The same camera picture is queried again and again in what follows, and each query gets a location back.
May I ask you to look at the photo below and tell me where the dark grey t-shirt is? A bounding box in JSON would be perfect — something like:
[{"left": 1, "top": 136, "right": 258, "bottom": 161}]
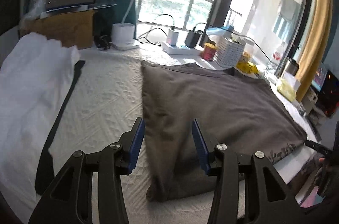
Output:
[{"left": 141, "top": 62, "right": 307, "bottom": 202}]

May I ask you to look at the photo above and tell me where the white textured tablecloth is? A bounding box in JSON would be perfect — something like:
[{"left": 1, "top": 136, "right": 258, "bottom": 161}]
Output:
[{"left": 0, "top": 41, "right": 321, "bottom": 224}]

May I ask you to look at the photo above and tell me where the white mug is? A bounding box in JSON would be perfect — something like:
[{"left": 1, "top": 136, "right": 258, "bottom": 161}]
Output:
[{"left": 304, "top": 87, "right": 318, "bottom": 106}]

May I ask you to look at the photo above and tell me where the yellow snack packet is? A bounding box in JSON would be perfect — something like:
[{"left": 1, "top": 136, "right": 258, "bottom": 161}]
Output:
[{"left": 236, "top": 61, "right": 258, "bottom": 74}]

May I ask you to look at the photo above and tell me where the computer monitor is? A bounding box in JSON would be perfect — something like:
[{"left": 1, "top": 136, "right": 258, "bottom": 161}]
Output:
[{"left": 311, "top": 62, "right": 328, "bottom": 93}]

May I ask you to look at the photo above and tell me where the white perforated basket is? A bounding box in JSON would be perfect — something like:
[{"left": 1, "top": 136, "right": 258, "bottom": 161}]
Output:
[{"left": 210, "top": 35, "right": 245, "bottom": 68}]

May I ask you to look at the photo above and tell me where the red can yellow lid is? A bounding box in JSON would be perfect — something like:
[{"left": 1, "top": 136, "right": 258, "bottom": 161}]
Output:
[{"left": 202, "top": 43, "right": 217, "bottom": 61}]

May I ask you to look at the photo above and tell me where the clear snack jar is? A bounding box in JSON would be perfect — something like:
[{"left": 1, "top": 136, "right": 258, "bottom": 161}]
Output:
[{"left": 242, "top": 40, "right": 255, "bottom": 62}]

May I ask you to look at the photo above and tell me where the white power strip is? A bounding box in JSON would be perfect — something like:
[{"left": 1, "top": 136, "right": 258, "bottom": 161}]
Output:
[{"left": 161, "top": 42, "right": 203, "bottom": 56}]

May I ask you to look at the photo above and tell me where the yellow curtain right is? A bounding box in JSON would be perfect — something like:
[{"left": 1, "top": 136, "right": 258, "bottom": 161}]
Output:
[{"left": 296, "top": 0, "right": 333, "bottom": 102}]

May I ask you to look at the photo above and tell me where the dark steel tumbler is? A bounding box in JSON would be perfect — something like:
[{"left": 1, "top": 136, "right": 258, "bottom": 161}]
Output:
[{"left": 284, "top": 58, "right": 299, "bottom": 76}]

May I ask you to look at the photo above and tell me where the water bottle red label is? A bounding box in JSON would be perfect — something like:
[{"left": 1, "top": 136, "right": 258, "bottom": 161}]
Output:
[{"left": 273, "top": 42, "right": 285, "bottom": 64}]

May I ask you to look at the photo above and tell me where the white folded garment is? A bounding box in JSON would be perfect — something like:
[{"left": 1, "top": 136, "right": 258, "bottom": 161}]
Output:
[{"left": 1, "top": 32, "right": 80, "bottom": 223}]

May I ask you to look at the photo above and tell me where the white desk lamp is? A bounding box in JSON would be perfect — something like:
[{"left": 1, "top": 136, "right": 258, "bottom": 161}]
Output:
[{"left": 111, "top": 0, "right": 139, "bottom": 51}]

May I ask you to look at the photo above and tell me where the black charger plug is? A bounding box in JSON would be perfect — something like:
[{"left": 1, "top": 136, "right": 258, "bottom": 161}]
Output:
[{"left": 185, "top": 27, "right": 200, "bottom": 48}]

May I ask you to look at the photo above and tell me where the blue tissue packet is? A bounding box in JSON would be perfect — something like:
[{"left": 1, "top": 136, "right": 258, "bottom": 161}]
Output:
[{"left": 206, "top": 25, "right": 234, "bottom": 39}]

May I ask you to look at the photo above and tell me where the white charger plug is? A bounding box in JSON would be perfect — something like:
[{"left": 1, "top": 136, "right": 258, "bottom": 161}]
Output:
[{"left": 166, "top": 25, "right": 179, "bottom": 46}]

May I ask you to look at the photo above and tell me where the brown cardboard box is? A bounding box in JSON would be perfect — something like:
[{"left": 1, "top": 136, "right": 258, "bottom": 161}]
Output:
[{"left": 19, "top": 10, "right": 95, "bottom": 50}]

